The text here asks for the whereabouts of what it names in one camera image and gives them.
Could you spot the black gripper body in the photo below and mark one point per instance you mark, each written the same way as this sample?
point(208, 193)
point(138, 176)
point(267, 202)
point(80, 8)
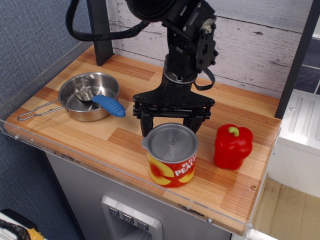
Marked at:
point(173, 99)

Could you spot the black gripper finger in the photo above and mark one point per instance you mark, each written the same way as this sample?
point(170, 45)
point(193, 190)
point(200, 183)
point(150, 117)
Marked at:
point(146, 123)
point(193, 123)

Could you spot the red sliced peaches tin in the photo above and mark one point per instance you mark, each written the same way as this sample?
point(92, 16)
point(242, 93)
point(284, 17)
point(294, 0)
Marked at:
point(171, 154)

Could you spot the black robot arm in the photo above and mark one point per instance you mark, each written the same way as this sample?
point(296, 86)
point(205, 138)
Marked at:
point(190, 37)

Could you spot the red plastic bell pepper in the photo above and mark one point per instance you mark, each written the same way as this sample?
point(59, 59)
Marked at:
point(232, 146)

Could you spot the small steel saucepan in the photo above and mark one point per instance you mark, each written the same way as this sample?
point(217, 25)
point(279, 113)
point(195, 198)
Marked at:
point(83, 111)

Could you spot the grey toy fridge cabinet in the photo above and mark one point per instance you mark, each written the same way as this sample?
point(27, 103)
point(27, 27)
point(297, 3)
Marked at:
point(84, 189)

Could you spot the silver water dispenser panel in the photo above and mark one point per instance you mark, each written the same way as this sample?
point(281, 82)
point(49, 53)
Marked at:
point(127, 223)

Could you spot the white toy sink unit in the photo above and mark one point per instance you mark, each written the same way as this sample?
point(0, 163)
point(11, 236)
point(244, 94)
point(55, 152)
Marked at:
point(295, 160)

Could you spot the yellow object at corner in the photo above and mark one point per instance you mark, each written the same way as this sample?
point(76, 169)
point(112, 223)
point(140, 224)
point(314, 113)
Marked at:
point(35, 235)

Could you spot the white and black box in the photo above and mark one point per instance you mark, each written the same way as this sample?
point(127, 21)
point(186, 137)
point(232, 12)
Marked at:
point(14, 226)

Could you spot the blue handled slotted spatula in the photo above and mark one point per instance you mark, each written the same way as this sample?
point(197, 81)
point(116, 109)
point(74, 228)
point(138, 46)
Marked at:
point(111, 105)

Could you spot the dark grey left post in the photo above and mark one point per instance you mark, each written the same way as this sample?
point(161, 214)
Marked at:
point(99, 23)

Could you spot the dark grey post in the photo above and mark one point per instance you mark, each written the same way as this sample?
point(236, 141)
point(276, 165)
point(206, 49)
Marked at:
point(302, 48)
point(99, 23)

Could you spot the dark grey right post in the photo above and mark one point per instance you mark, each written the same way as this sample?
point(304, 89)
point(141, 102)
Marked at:
point(302, 48)

